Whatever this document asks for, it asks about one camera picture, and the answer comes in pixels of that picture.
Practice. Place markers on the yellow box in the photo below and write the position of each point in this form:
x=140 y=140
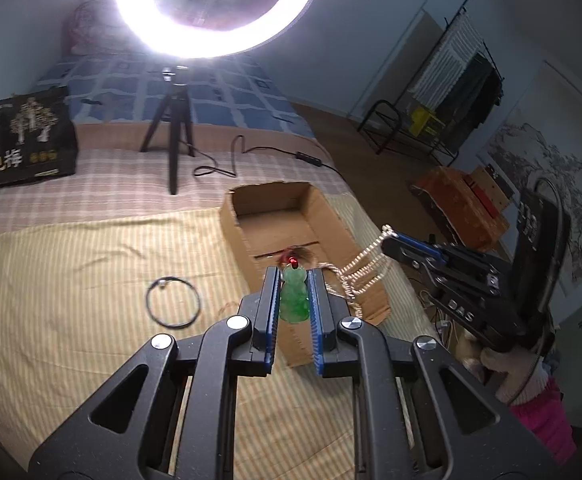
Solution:
x=426 y=121

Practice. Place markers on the cardboard box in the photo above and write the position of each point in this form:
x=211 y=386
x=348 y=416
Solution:
x=271 y=210

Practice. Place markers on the blue checked quilt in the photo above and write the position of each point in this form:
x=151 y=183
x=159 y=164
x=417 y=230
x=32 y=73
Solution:
x=121 y=90

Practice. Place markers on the yellow striped sheet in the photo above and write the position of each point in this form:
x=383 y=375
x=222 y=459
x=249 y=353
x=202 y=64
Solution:
x=71 y=285

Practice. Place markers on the person's right forearm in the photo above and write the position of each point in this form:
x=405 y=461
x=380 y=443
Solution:
x=546 y=420

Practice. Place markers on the person's right hand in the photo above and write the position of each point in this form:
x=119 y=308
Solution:
x=516 y=370

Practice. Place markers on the black clothes rack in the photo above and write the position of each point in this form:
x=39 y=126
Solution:
x=386 y=125

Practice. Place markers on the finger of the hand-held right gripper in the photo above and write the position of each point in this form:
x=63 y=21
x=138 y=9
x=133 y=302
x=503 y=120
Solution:
x=446 y=280
x=421 y=249

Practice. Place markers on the beige door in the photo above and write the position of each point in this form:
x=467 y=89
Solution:
x=396 y=65

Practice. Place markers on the ink painting wall poster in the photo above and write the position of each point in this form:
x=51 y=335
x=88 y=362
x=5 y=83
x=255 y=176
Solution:
x=546 y=150

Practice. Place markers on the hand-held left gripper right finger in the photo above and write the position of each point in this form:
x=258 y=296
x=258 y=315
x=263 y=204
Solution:
x=316 y=310

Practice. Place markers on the black hanging garment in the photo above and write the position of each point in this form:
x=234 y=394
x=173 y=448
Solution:
x=488 y=100

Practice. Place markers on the plaid bed sheet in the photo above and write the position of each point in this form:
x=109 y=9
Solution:
x=96 y=175

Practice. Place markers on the orange cloth covered box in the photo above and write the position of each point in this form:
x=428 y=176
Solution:
x=451 y=195

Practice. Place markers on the black tripod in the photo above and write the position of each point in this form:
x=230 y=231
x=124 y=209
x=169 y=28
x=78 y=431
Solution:
x=173 y=125

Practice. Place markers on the white fringed towel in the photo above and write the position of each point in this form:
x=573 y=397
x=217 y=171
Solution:
x=446 y=65

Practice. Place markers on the black printed bag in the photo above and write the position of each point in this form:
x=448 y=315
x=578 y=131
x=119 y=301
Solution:
x=21 y=160

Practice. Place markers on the grey hanging garment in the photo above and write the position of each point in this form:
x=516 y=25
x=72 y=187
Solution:
x=463 y=95

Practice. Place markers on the patterned pillow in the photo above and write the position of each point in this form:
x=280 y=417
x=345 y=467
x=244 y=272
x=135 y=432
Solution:
x=86 y=30

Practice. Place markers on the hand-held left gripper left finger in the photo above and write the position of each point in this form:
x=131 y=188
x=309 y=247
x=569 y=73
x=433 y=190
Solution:
x=271 y=310

